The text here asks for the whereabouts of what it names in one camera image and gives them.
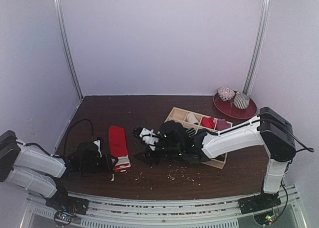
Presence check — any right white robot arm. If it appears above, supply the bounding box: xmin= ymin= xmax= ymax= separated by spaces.
xmin=132 ymin=107 xmax=297 ymax=209

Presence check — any circuit board with leds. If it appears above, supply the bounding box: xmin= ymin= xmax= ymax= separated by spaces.
xmin=253 ymin=213 xmax=277 ymax=226
xmin=53 ymin=211 xmax=76 ymax=226

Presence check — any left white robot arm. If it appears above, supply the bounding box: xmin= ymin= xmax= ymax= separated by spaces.
xmin=0 ymin=130 xmax=118 ymax=210

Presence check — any left circuit board with leds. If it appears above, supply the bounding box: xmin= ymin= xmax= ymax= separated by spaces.
xmin=53 ymin=211 xmax=76 ymax=226

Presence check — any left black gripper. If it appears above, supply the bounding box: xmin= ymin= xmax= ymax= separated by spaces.
xmin=81 ymin=153 xmax=119 ymax=175

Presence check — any red round tray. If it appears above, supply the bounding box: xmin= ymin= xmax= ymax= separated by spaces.
xmin=213 ymin=93 xmax=258 ymax=120

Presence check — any red sock with striped cuff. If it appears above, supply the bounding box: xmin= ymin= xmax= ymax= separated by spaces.
xmin=109 ymin=126 xmax=131 ymax=173

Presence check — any red patterned sock in box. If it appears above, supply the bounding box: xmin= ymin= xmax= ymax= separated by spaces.
xmin=201 ymin=117 xmax=215 ymax=129

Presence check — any purple sock with orange cuff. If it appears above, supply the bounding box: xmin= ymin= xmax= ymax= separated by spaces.
xmin=215 ymin=119 xmax=229 ymax=131

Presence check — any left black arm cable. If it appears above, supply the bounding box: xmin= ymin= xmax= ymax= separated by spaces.
xmin=63 ymin=118 xmax=95 ymax=159

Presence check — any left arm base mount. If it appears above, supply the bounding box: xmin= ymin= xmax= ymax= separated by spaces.
xmin=45 ymin=190 xmax=89 ymax=215

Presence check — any white patterned bowl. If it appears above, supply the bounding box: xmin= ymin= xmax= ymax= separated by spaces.
xmin=217 ymin=87 xmax=235 ymax=101

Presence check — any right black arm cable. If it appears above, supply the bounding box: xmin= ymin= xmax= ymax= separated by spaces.
xmin=259 ymin=120 xmax=315 ymax=154

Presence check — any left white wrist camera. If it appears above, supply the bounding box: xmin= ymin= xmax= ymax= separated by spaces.
xmin=93 ymin=140 xmax=102 ymax=157

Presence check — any cream rolled sock in box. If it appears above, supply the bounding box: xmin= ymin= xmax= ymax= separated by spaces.
xmin=186 ymin=113 xmax=198 ymax=124

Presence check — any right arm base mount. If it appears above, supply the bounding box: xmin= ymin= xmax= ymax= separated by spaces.
xmin=238 ymin=193 xmax=282 ymax=214

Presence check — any aluminium frame post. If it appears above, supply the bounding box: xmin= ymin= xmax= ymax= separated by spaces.
xmin=53 ymin=0 xmax=84 ymax=100
xmin=243 ymin=0 xmax=271 ymax=96

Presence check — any wooden compartment organizer box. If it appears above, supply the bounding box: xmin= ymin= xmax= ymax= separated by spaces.
xmin=164 ymin=107 xmax=233 ymax=169

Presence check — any right circuit board with leds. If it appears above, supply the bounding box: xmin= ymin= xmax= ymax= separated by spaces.
xmin=253 ymin=213 xmax=277 ymax=226

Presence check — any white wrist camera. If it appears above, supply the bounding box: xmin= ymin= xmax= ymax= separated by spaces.
xmin=93 ymin=140 xmax=102 ymax=157
xmin=139 ymin=127 xmax=160 ymax=151

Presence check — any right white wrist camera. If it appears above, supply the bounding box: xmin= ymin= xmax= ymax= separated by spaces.
xmin=139 ymin=127 xmax=160 ymax=151

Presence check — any right aluminium frame post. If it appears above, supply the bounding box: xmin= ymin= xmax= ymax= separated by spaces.
xmin=243 ymin=0 xmax=271 ymax=96

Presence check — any left aluminium frame post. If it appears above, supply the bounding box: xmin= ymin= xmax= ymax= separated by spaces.
xmin=53 ymin=0 xmax=84 ymax=100

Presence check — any grey striped cup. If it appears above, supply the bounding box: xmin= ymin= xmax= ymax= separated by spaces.
xmin=234 ymin=93 xmax=250 ymax=110

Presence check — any black striped sock in box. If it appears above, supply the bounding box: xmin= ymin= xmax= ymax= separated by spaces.
xmin=185 ymin=128 xmax=196 ymax=137

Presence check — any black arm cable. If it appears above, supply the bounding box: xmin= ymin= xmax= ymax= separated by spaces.
xmin=259 ymin=120 xmax=315 ymax=154
xmin=63 ymin=118 xmax=95 ymax=159

